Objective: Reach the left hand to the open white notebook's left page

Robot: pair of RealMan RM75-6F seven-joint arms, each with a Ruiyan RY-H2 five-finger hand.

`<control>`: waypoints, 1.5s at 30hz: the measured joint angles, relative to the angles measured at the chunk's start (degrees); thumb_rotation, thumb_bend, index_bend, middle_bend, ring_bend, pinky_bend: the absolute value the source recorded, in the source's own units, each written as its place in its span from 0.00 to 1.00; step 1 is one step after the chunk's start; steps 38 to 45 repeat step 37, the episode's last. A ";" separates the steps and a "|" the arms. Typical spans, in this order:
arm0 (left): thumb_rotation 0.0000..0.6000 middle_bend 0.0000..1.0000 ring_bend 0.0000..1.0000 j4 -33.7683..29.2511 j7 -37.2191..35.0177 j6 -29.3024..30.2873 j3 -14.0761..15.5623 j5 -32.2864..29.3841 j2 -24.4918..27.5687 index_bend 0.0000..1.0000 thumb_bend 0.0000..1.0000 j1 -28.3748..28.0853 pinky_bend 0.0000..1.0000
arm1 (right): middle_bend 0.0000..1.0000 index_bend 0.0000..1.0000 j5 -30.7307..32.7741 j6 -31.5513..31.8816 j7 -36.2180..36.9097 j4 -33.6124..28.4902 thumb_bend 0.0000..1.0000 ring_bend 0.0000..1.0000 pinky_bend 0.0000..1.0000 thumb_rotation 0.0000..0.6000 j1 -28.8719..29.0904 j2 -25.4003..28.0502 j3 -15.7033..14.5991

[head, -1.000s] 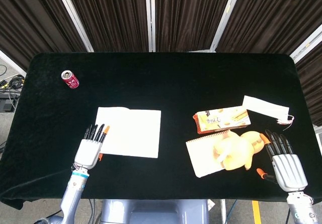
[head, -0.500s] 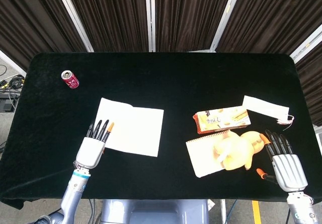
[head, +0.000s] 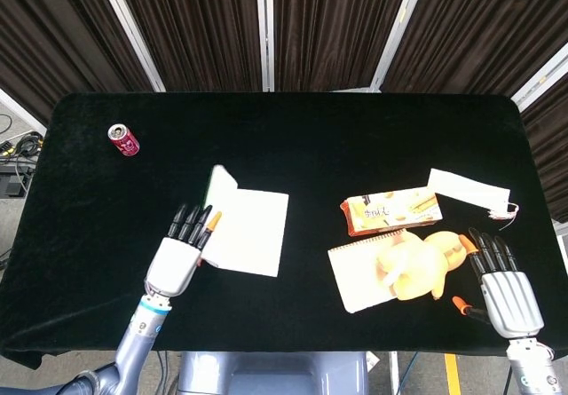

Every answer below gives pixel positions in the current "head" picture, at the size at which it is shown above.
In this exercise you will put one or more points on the right robot hand, orange fingertips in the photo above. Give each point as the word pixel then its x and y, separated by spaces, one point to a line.
pixel 510 302

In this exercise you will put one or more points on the yellow plush duck toy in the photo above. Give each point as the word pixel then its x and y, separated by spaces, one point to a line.
pixel 417 270

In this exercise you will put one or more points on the dark brown curtain panel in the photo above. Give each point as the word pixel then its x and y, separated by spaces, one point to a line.
pixel 550 155
pixel 479 26
pixel 53 26
pixel 191 26
pixel 333 26

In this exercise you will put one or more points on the white table leg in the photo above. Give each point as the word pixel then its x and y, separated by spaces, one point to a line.
pixel 393 373

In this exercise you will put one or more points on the red drink can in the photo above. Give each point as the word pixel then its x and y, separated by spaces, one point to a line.
pixel 126 143

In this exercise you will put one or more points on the white metal frame post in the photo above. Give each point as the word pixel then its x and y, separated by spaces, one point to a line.
pixel 397 31
pixel 541 75
pixel 128 26
pixel 20 108
pixel 265 26

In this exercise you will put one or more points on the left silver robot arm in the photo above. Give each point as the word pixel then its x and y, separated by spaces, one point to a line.
pixel 133 350

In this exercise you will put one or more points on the grey robot torso base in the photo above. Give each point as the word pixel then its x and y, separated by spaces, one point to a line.
pixel 273 375

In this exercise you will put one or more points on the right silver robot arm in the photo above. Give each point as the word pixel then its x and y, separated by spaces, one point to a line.
pixel 532 368

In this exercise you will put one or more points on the white flat packet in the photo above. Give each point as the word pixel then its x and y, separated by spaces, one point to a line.
pixel 466 188

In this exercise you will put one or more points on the orange biscuit snack box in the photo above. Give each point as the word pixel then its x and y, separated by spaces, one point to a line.
pixel 390 210

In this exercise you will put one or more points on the cream spiral notebook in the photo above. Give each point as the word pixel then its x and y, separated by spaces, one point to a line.
pixel 355 275

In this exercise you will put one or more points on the left robot hand, orange fingertips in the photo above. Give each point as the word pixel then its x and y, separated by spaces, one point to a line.
pixel 175 266

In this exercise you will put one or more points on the black velvet tablecloth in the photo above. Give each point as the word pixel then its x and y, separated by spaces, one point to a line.
pixel 310 146

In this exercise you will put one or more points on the yellow floor tape strip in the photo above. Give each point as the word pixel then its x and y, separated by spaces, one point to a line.
pixel 452 375

